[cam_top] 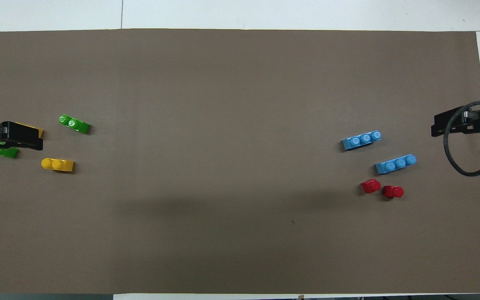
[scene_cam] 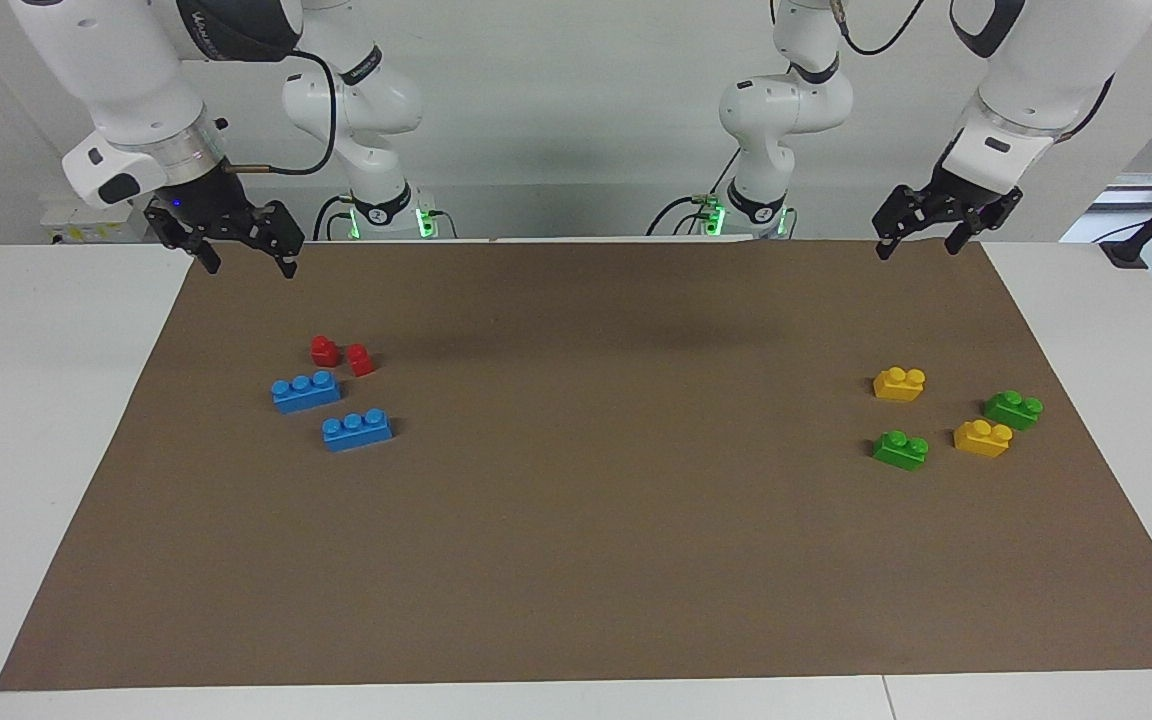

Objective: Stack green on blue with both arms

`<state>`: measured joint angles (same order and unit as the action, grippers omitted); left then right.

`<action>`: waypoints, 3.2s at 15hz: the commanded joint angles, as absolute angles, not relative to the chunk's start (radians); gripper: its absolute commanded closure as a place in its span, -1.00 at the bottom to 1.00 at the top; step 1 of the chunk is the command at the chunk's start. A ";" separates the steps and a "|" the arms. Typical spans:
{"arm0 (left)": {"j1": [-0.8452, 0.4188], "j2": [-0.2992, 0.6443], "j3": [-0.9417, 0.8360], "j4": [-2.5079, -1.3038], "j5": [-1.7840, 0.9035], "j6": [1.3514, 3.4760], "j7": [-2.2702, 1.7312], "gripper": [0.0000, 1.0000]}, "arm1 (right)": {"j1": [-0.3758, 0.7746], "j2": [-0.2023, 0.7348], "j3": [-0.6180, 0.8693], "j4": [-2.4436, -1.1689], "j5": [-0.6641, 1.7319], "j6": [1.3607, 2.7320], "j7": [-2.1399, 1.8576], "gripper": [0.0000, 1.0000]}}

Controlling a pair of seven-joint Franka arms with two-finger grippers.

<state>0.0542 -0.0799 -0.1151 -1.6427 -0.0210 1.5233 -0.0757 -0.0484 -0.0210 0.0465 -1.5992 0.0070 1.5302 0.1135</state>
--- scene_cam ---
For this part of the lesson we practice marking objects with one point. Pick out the blue three-stud toy brick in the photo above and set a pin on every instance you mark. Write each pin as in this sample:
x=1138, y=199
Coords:
x=306, y=393
x=357, y=432

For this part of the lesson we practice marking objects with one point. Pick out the green two-stud toy brick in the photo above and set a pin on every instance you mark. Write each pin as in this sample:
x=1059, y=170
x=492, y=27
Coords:
x=900, y=451
x=1013, y=410

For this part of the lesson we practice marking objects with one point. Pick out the brown paper mat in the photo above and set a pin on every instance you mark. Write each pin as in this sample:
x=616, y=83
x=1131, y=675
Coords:
x=586, y=520

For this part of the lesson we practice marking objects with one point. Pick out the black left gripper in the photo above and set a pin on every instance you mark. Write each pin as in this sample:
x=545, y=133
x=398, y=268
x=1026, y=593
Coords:
x=956, y=205

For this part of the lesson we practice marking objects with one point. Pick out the yellow two-stud toy brick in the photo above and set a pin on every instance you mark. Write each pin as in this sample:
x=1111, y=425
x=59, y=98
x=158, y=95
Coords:
x=982, y=439
x=899, y=384

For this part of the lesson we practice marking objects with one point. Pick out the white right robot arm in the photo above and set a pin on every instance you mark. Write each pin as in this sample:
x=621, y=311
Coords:
x=126, y=80

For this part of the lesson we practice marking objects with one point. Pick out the red small toy brick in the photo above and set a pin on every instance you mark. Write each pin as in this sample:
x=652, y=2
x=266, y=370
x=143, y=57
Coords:
x=361, y=361
x=324, y=351

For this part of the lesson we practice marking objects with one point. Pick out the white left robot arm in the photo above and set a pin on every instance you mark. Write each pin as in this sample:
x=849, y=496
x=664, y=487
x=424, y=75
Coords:
x=1016, y=80

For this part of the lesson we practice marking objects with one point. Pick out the white wall power box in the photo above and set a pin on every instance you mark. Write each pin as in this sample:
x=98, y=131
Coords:
x=71, y=222

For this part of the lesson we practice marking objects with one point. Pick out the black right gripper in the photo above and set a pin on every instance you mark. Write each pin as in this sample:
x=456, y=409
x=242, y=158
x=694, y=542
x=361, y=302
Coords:
x=206, y=215

